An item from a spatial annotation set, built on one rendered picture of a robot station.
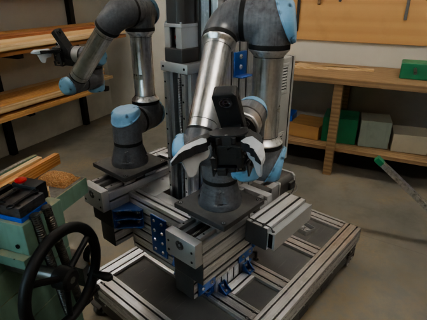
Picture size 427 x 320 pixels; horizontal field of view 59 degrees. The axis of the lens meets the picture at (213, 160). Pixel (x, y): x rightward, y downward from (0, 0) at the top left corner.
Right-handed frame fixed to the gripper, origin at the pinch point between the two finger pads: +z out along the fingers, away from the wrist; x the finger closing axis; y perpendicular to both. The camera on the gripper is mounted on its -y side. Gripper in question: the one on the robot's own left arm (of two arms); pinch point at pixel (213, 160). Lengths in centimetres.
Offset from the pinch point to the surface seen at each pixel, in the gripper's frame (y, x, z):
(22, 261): 29, 55, -7
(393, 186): 135, -68, -248
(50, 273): 35, 51, -9
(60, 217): 26, 53, -21
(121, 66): 32, 224, -369
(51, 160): 20, 76, -49
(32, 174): 21, 77, -40
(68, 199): 29, 63, -36
